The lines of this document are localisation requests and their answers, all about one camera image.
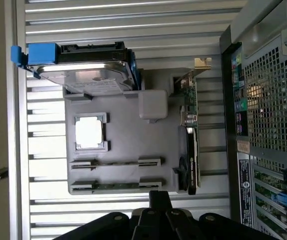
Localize hard disk with blue caddy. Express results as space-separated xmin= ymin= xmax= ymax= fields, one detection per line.
xmin=10 ymin=41 xmax=141 ymax=95

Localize grey open PC case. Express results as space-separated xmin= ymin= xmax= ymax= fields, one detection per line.
xmin=219 ymin=0 xmax=287 ymax=240

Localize silver CPU chip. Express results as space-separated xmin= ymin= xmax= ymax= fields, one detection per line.
xmin=74 ymin=116 xmax=104 ymax=149

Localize black graphics card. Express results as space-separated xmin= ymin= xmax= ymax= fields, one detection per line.
xmin=173 ymin=57 xmax=213 ymax=196

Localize green RAM stick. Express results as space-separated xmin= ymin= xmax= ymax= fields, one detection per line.
xmin=71 ymin=182 xmax=164 ymax=189
xmin=70 ymin=159 xmax=164 ymax=168

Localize grey printed parts rack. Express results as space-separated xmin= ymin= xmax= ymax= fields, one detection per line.
xmin=62 ymin=66 xmax=202 ymax=196

